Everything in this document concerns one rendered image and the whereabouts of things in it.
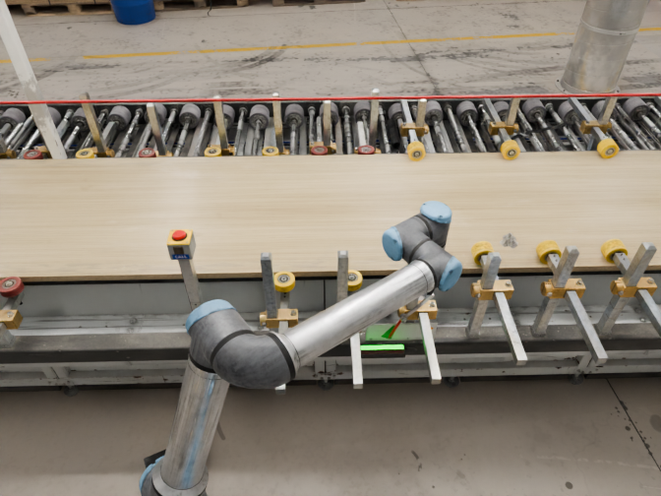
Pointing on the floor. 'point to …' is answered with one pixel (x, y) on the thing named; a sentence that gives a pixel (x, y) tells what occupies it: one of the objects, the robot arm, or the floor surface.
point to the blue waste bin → (134, 11)
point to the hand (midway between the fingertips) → (427, 294)
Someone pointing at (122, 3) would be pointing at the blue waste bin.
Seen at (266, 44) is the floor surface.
